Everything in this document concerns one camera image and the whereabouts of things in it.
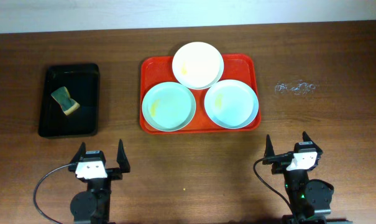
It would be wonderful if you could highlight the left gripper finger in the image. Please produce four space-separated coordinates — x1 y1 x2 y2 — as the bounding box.
116 139 131 173
70 142 86 164

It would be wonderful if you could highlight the green and yellow sponge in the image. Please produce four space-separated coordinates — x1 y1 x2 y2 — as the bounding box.
51 86 80 116

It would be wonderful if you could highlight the light blue plate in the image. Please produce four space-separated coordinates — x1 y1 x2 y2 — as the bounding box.
204 80 259 129

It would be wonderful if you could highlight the pale green plate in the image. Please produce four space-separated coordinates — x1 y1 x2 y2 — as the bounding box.
141 82 196 132

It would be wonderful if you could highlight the white plate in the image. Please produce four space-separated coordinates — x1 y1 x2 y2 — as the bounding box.
172 42 224 90

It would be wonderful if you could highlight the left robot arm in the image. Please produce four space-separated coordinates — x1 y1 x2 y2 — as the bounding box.
68 140 131 224

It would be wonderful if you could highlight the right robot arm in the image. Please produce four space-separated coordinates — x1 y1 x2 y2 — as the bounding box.
260 132 350 223

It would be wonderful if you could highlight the black plastic tray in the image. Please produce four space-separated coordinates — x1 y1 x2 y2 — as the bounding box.
38 63 100 138

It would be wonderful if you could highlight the red plastic tray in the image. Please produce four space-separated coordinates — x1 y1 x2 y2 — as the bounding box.
140 54 259 134

